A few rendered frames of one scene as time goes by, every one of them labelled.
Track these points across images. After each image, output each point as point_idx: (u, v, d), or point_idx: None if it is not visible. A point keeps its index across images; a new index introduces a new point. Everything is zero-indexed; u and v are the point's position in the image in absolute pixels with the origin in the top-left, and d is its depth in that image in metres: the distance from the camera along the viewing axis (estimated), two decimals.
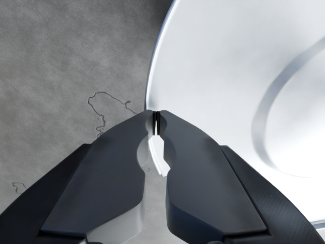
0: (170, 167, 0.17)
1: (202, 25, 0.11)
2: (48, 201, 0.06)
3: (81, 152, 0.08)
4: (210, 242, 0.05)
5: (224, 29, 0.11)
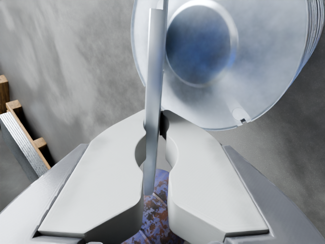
0: (167, 10, 0.09)
1: None
2: (46, 202, 0.06)
3: (79, 152, 0.08)
4: (210, 242, 0.05)
5: None
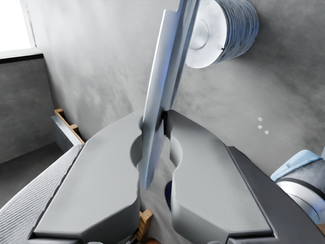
0: (184, 13, 0.09)
1: None
2: (41, 203, 0.06)
3: (74, 153, 0.08)
4: (210, 242, 0.05)
5: (157, 149, 0.17)
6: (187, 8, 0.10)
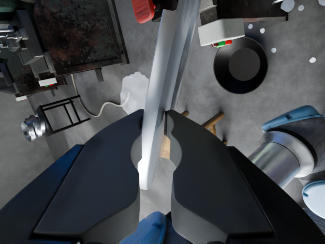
0: (183, 12, 0.09)
1: None
2: (41, 203, 0.06)
3: (74, 153, 0.08)
4: (210, 242, 0.05)
5: (158, 150, 0.17)
6: (186, 8, 0.10)
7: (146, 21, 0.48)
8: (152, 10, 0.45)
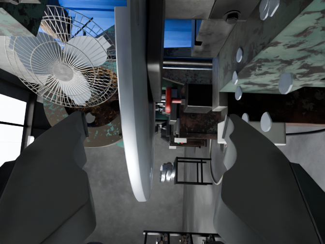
0: (134, 8, 0.10)
1: (143, 168, 0.16)
2: None
3: (5, 171, 0.07)
4: (210, 242, 0.05)
5: (147, 156, 0.17)
6: (138, 8, 0.11)
7: (169, 112, 0.56)
8: (168, 104, 0.53)
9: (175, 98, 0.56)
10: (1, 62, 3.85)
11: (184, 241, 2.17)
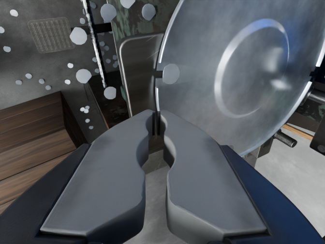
0: None
1: None
2: (48, 201, 0.06)
3: (81, 152, 0.08)
4: (210, 242, 0.05)
5: (186, 120, 0.25)
6: None
7: None
8: None
9: None
10: None
11: None
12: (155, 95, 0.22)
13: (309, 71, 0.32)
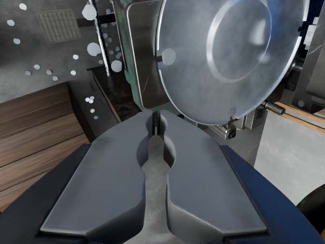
0: (227, 116, 0.38)
1: (186, 99, 0.31)
2: (48, 201, 0.06)
3: (81, 152, 0.08)
4: (210, 242, 0.05)
5: (189, 91, 0.31)
6: (231, 109, 0.37)
7: None
8: None
9: None
10: None
11: None
12: (155, 54, 0.26)
13: (297, 27, 0.35)
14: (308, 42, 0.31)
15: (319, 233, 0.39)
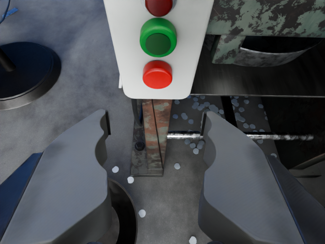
0: None
1: None
2: (1, 221, 0.05)
3: (32, 162, 0.07)
4: (210, 242, 0.05)
5: None
6: None
7: None
8: None
9: None
10: None
11: None
12: None
13: None
14: None
15: None
